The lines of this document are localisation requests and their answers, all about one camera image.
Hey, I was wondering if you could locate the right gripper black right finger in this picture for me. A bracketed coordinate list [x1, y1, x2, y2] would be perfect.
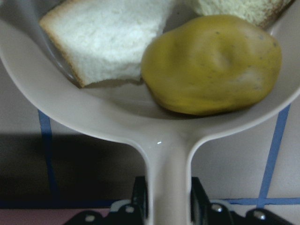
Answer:
[190, 177, 210, 225]

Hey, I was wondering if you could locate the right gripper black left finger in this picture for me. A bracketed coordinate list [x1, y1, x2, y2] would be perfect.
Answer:
[131, 176, 149, 225]

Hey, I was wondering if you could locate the yellow lemon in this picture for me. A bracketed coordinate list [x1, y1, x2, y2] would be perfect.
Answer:
[141, 15, 282, 116]

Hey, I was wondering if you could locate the cream plastic dustpan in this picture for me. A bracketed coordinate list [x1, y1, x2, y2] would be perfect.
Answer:
[0, 0, 300, 225]

